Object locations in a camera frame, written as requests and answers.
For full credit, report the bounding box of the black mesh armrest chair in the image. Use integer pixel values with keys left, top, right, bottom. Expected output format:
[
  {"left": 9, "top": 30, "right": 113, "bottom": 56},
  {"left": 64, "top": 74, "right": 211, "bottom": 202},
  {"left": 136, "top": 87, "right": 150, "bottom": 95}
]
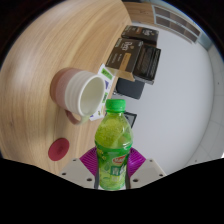
[{"left": 123, "top": 111, "right": 138, "bottom": 129}]

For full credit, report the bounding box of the flat round red coaster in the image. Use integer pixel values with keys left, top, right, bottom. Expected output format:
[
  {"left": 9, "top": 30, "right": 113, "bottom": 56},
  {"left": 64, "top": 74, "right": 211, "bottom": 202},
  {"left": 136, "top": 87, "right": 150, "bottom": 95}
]
[{"left": 47, "top": 137, "right": 71, "bottom": 162}]

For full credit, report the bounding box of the green drink bottle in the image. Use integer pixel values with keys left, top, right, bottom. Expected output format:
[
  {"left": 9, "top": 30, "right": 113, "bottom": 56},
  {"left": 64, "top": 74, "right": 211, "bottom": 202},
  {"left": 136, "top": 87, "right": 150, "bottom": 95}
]
[{"left": 94, "top": 98, "right": 134, "bottom": 192}]

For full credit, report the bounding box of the small dark brown box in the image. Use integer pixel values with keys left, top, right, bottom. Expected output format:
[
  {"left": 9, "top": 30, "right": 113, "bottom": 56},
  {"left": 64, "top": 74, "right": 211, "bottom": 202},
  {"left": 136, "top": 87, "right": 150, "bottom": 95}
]
[{"left": 120, "top": 24, "right": 160, "bottom": 47}]

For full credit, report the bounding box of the black stacked box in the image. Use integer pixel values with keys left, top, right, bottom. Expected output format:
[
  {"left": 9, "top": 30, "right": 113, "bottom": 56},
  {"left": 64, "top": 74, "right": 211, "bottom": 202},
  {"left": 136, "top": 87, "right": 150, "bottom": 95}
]
[{"left": 133, "top": 44, "right": 163, "bottom": 86}]

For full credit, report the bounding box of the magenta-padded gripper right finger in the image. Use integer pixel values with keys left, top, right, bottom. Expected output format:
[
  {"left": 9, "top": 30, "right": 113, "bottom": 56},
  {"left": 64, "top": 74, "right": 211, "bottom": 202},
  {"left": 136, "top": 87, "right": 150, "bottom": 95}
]
[{"left": 126, "top": 147, "right": 167, "bottom": 190}]

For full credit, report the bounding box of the open dark brown carton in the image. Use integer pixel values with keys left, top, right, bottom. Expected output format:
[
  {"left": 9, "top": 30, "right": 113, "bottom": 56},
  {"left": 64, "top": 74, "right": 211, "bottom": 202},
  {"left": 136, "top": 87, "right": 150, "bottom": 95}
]
[{"left": 105, "top": 37, "right": 144, "bottom": 83}]

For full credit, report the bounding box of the pink and white mug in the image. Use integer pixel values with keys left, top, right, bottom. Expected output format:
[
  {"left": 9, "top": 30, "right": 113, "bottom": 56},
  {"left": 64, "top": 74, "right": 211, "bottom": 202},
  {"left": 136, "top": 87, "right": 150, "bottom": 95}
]
[{"left": 49, "top": 67, "right": 107, "bottom": 125}]

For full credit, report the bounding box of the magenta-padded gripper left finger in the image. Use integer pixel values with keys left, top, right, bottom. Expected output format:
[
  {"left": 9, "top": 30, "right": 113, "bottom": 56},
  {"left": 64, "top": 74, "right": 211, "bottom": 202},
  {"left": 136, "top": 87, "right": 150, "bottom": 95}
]
[{"left": 59, "top": 147, "right": 100, "bottom": 190}]

